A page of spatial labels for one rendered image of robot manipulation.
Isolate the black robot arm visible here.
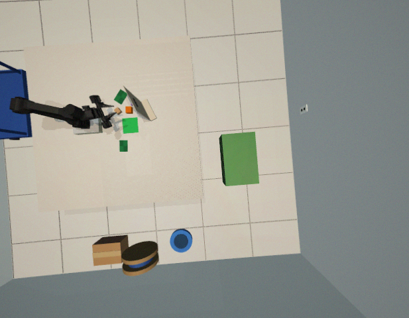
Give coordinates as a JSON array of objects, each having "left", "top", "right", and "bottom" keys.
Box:
[{"left": 9, "top": 97, "right": 98, "bottom": 129}]

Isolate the green square marking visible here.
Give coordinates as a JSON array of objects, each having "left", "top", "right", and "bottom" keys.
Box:
[{"left": 122, "top": 117, "right": 139, "bottom": 134}]

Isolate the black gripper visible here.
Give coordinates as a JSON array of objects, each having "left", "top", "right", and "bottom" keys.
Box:
[{"left": 89, "top": 95, "right": 116, "bottom": 129}]

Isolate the beige panel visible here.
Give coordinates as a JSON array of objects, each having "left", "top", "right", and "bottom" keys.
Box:
[{"left": 123, "top": 86, "right": 157, "bottom": 121}]

